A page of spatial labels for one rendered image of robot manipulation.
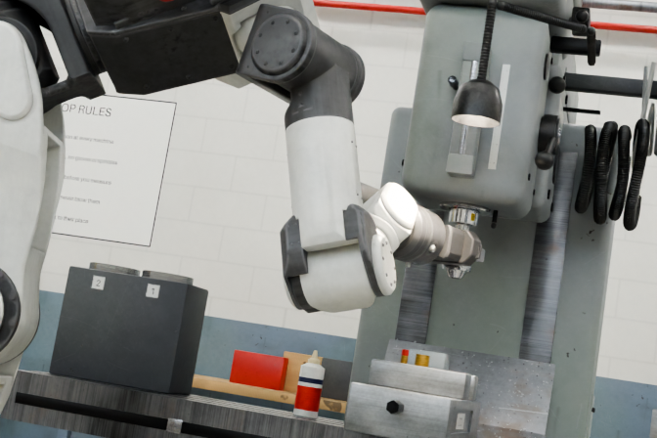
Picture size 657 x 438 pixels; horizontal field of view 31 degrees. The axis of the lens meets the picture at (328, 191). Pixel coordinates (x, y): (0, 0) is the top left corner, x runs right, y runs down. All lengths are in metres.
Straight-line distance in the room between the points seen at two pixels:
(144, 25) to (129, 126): 5.24
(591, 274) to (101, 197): 4.80
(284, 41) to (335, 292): 0.32
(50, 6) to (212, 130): 4.99
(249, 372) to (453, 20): 4.01
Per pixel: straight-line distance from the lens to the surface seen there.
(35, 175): 1.61
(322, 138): 1.46
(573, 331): 2.26
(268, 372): 5.72
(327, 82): 1.49
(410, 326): 2.28
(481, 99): 1.68
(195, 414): 1.87
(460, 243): 1.84
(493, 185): 1.83
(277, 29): 1.49
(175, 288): 1.99
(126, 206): 6.71
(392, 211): 1.64
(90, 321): 2.04
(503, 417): 2.20
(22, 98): 1.61
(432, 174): 1.85
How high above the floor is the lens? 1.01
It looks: 9 degrees up
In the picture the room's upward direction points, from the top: 9 degrees clockwise
